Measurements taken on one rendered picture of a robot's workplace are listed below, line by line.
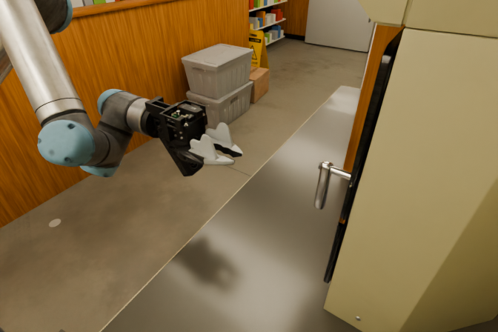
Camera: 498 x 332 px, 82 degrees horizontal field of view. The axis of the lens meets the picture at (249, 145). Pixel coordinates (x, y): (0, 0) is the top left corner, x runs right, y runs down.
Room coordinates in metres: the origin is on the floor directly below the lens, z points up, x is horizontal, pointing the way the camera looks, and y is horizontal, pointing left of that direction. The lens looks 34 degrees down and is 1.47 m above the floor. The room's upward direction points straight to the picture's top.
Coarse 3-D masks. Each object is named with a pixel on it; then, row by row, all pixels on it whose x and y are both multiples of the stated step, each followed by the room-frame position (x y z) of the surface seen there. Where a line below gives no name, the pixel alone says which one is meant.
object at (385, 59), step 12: (396, 36) 0.31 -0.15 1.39; (384, 60) 0.27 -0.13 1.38; (384, 72) 0.27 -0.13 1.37; (372, 96) 0.27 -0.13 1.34; (372, 108) 0.27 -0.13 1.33; (372, 120) 0.27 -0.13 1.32; (360, 144) 0.27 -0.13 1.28; (360, 156) 0.27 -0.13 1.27; (348, 192) 0.27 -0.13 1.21; (348, 204) 0.27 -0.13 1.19; (336, 228) 0.27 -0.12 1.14; (336, 240) 0.27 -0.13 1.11
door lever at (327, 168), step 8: (320, 168) 0.33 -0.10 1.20; (328, 168) 0.32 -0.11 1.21; (336, 168) 0.32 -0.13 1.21; (320, 176) 0.33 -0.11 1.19; (328, 176) 0.32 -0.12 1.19; (344, 176) 0.31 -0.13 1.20; (320, 184) 0.33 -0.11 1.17; (328, 184) 0.33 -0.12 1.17; (320, 192) 0.32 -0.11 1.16; (320, 200) 0.32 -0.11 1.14; (320, 208) 0.32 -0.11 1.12
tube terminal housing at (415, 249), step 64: (448, 0) 0.24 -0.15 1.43; (448, 64) 0.23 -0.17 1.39; (384, 128) 0.25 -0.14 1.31; (448, 128) 0.22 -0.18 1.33; (384, 192) 0.24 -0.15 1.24; (448, 192) 0.21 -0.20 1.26; (384, 256) 0.23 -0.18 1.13; (448, 256) 0.20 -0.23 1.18; (384, 320) 0.21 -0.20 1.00; (448, 320) 0.22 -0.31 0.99
